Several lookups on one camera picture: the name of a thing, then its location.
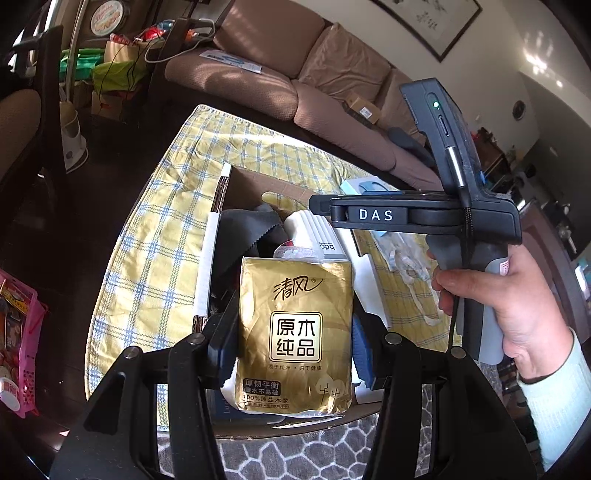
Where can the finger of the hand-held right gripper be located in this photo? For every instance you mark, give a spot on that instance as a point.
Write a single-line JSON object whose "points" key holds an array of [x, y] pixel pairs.
{"points": [[376, 214]]}

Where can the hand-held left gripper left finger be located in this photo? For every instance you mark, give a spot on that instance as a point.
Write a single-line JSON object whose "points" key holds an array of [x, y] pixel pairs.
{"points": [[221, 344]]}

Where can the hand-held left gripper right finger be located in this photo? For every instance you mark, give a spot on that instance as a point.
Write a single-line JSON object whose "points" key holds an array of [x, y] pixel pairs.
{"points": [[362, 355]]}

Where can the gold tissue pack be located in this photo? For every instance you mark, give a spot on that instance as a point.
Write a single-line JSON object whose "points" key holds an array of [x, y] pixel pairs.
{"points": [[295, 332]]}

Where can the person's right forearm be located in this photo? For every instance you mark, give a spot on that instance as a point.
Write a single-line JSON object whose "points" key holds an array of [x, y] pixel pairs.
{"points": [[558, 392]]}

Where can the person's right hand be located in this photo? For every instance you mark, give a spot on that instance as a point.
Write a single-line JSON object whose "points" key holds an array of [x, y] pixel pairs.
{"points": [[521, 304]]}

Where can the light blue box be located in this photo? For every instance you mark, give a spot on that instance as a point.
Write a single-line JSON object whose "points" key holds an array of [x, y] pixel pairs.
{"points": [[355, 184]]}

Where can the blue face mask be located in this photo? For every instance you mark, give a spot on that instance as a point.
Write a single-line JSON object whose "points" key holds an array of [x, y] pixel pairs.
{"points": [[397, 254]]}

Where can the dark grey object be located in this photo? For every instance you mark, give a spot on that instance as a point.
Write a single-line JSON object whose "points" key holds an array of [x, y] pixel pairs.
{"points": [[408, 143]]}

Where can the white box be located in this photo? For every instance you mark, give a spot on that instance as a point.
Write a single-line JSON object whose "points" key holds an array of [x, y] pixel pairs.
{"points": [[309, 230]]}

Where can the clear plastic packet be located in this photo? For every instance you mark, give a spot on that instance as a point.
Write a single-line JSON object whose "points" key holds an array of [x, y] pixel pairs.
{"points": [[295, 253]]}

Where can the small cardboard box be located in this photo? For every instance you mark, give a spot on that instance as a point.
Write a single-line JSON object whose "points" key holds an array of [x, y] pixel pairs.
{"points": [[362, 107]]}

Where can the grey cloth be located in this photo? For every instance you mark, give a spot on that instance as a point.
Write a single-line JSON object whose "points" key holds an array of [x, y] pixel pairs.
{"points": [[235, 240]]}

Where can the yellow plaid cloth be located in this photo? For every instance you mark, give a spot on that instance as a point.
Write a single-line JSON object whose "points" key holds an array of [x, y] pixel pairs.
{"points": [[152, 258]]}

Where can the pink plastic basket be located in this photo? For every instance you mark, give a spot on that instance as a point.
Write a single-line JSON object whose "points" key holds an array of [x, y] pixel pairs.
{"points": [[25, 323]]}

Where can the brown sofa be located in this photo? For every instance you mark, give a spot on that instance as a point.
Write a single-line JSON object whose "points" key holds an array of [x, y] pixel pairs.
{"points": [[277, 41]]}

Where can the white and blue paper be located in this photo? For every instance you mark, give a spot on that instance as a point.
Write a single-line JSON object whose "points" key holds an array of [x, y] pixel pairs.
{"points": [[231, 60]]}

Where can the white garment steamer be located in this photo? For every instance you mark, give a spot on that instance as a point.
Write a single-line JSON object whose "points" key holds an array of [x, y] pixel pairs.
{"points": [[74, 143]]}

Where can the green bag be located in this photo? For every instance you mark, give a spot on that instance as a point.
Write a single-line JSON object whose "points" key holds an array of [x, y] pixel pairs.
{"points": [[115, 74]]}

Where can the dark wooden chair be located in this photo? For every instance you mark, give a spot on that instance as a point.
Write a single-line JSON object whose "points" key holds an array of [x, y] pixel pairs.
{"points": [[27, 120]]}

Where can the brown paper bag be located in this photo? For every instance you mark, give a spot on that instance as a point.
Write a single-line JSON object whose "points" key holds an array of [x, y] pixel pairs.
{"points": [[122, 50]]}

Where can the round tin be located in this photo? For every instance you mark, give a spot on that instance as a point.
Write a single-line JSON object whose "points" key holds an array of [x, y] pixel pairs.
{"points": [[110, 17]]}

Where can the round wall fixture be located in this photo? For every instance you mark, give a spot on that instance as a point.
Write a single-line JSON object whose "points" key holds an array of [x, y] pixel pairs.
{"points": [[519, 109]]}

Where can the framed wall picture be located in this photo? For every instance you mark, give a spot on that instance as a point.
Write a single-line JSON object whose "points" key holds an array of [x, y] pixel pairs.
{"points": [[438, 23]]}

